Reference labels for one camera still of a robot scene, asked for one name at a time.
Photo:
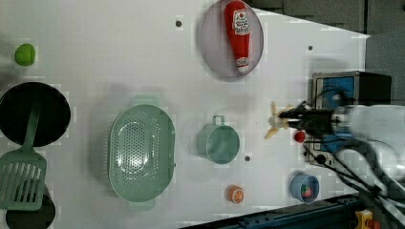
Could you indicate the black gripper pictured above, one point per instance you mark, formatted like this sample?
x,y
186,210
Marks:
x,y
315,122

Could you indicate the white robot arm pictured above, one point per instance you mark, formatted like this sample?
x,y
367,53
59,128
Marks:
x,y
373,141

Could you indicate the black toaster oven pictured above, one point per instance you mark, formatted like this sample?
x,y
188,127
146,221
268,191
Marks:
x,y
333,90

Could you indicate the red tomato toy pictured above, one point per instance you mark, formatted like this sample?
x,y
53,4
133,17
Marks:
x,y
299,136

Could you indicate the blue bowl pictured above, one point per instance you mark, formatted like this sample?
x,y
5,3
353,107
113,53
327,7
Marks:
x,y
303,179

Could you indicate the red strawberry toy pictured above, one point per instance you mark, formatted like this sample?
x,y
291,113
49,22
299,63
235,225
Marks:
x,y
306,191

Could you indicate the green measuring cup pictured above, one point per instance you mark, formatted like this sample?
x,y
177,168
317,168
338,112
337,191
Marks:
x,y
218,142

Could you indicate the orange slice toy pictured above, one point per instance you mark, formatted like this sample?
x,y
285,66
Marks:
x,y
236,194

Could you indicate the grey round plate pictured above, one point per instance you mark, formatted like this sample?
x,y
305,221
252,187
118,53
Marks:
x,y
215,45

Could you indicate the red ketchup bottle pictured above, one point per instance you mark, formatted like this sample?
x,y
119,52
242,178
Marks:
x,y
238,32

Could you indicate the green oval colander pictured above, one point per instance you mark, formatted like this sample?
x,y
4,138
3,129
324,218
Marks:
x,y
141,152

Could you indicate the black frying pan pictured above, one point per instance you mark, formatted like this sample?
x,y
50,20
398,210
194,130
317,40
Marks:
x,y
15,110

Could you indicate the green lime toy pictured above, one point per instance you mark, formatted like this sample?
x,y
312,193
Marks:
x,y
25,55

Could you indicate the green slotted spatula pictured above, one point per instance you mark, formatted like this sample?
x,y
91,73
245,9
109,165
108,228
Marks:
x,y
23,170

